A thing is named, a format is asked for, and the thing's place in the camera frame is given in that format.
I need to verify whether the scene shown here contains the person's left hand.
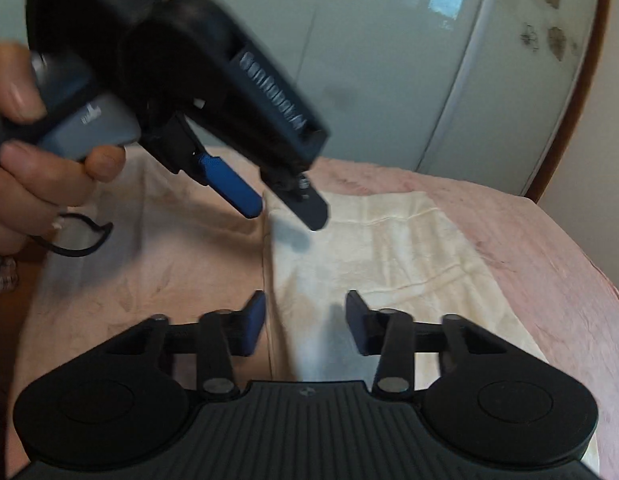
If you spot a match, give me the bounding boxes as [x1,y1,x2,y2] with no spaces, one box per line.
[0,42,127,257]

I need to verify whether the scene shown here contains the brown wooden door frame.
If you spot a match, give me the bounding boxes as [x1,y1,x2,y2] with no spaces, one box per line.
[524,0,616,204]

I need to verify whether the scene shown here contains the glossy white wardrobe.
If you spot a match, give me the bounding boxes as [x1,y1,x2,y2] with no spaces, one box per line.
[162,0,606,201]

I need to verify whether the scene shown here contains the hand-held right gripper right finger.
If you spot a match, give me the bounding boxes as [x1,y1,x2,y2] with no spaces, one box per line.
[345,290,507,402]

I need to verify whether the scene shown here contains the black wrist strap cord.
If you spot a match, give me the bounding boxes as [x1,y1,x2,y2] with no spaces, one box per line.
[38,211,114,259]

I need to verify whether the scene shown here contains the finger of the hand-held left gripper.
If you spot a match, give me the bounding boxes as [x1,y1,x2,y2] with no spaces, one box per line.
[188,151,264,220]
[262,169,331,232]

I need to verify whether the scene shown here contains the pink floral blanket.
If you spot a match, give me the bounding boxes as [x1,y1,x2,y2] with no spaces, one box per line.
[10,155,619,480]

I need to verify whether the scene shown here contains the cream pants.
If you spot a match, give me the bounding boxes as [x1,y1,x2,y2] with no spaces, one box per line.
[12,142,600,476]

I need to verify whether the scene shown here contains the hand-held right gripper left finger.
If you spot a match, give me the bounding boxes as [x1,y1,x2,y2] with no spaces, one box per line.
[107,290,267,402]

